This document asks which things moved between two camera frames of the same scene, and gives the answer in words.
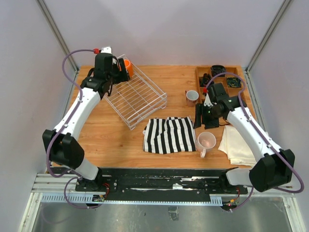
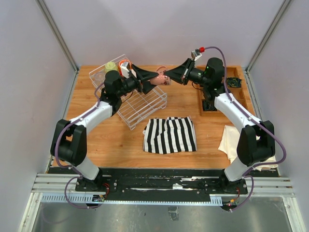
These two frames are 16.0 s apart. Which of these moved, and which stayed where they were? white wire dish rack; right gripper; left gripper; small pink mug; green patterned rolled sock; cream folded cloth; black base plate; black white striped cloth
Moved: left gripper; small pink mug; right gripper
Stayed: black white striped cloth; black base plate; green patterned rolled sock; cream folded cloth; white wire dish rack
